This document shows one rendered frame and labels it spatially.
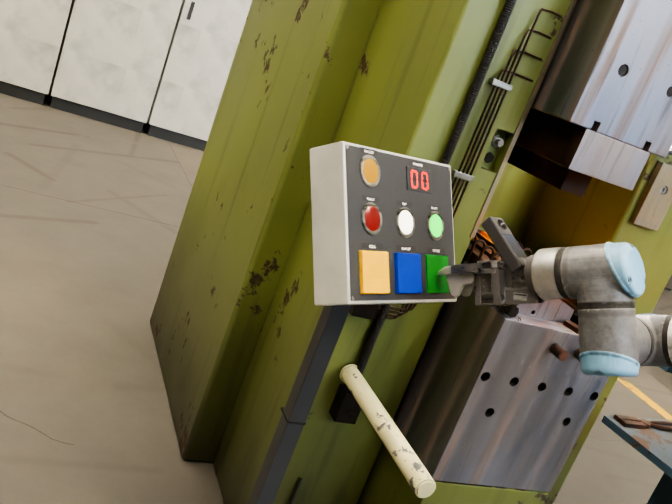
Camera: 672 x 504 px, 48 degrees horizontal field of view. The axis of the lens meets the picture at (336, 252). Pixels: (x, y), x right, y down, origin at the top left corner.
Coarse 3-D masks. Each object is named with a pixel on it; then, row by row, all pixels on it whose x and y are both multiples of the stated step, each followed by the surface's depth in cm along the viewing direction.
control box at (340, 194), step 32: (320, 160) 131; (352, 160) 129; (384, 160) 136; (416, 160) 144; (320, 192) 131; (352, 192) 128; (384, 192) 135; (416, 192) 143; (448, 192) 151; (320, 224) 130; (352, 224) 128; (384, 224) 135; (416, 224) 142; (448, 224) 151; (320, 256) 130; (352, 256) 127; (448, 256) 150; (320, 288) 130; (352, 288) 127
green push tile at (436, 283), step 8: (432, 256) 145; (440, 256) 147; (432, 264) 144; (440, 264) 147; (432, 272) 144; (432, 280) 144; (440, 280) 146; (432, 288) 144; (440, 288) 146; (448, 288) 148
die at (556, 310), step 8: (472, 240) 200; (488, 240) 203; (480, 248) 196; (464, 256) 194; (472, 256) 191; (488, 256) 193; (496, 256) 192; (520, 304) 177; (528, 304) 177; (536, 304) 178; (544, 304) 179; (552, 304) 180; (560, 304) 181; (520, 312) 178; (528, 312) 178; (536, 312) 179; (544, 312) 180; (552, 312) 181; (560, 312) 182; (568, 312) 182; (552, 320) 182; (560, 320) 183; (568, 320) 184
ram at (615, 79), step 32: (608, 0) 159; (640, 0) 156; (576, 32) 166; (608, 32) 157; (640, 32) 159; (576, 64) 164; (608, 64) 159; (640, 64) 162; (544, 96) 171; (576, 96) 161; (608, 96) 162; (640, 96) 165; (608, 128) 166; (640, 128) 168
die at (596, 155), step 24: (528, 120) 183; (552, 120) 175; (528, 144) 181; (552, 144) 173; (576, 144) 166; (600, 144) 167; (624, 144) 169; (576, 168) 167; (600, 168) 169; (624, 168) 171
